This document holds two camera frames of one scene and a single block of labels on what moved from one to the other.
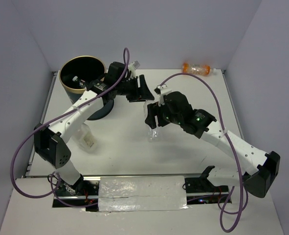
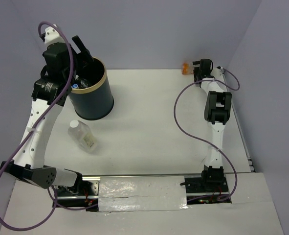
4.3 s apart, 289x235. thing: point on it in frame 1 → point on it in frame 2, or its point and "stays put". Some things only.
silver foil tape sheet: [132, 193] stays put
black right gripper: [154, 109] → [196, 69]
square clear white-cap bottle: [84, 137] stays put
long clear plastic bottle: [153, 132] → [74, 86]
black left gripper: [143, 93] → [85, 55]
